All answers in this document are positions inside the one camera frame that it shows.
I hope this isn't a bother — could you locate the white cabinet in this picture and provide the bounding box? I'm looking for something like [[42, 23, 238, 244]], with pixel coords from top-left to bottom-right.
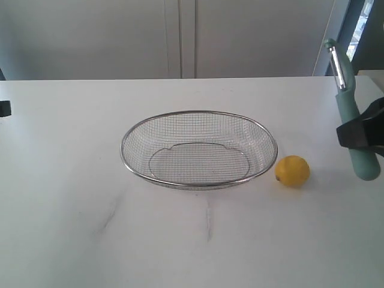
[[1, 1, 349, 80]]

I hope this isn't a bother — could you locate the dark window frame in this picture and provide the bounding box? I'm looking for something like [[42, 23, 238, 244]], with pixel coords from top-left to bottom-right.
[[336, 0, 383, 74]]

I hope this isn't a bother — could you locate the teal handled peeler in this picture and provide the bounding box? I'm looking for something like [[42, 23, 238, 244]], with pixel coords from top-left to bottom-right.
[[324, 38, 381, 181]]

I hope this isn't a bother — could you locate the oval wire mesh basket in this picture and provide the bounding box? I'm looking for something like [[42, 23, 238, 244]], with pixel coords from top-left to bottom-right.
[[119, 110, 278, 191]]

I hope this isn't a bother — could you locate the yellow lemon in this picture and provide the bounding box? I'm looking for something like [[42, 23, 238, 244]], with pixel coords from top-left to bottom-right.
[[275, 155, 310, 188]]

